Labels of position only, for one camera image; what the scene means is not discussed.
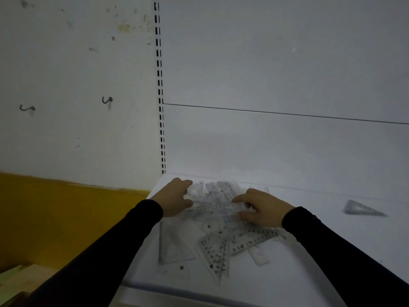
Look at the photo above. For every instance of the pile of clear measuring tools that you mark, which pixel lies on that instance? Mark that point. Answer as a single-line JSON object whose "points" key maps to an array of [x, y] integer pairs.
{"points": [[214, 242]]}

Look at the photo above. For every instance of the person's left forearm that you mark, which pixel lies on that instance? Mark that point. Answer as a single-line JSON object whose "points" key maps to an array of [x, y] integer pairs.
{"points": [[105, 255]]}

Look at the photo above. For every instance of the person's right thumb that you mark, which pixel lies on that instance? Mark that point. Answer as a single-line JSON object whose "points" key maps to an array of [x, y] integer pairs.
{"points": [[246, 215]]}

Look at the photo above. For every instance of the clear straight ruler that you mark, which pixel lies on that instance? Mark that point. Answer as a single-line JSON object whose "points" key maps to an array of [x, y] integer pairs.
{"points": [[217, 207]]}

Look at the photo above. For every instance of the light wooden board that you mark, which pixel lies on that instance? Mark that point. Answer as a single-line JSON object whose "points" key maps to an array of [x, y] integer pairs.
{"points": [[19, 284]]}

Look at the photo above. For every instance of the clear triangular set square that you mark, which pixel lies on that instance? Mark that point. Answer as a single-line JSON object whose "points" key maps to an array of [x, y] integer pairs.
{"points": [[359, 209]]}

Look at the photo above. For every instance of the person's left thumb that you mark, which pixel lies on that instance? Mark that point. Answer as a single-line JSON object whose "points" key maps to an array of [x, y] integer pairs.
{"points": [[188, 203]]}

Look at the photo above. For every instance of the dark metal wall hook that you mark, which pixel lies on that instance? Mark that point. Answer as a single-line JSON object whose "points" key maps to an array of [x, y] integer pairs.
{"points": [[27, 108], [107, 100]]}

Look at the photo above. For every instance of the person's right forearm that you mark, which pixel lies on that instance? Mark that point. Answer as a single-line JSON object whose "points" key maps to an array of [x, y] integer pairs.
{"points": [[345, 258]]}

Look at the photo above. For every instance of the person's left hand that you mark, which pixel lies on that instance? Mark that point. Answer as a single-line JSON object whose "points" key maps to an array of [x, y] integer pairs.
{"points": [[171, 198]]}

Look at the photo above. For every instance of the person's right hand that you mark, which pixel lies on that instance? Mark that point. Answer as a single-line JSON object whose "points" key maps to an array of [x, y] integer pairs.
{"points": [[268, 209]]}

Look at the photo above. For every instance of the white slotted shelf upright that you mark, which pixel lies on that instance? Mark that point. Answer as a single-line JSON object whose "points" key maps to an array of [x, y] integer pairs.
{"points": [[159, 92]]}

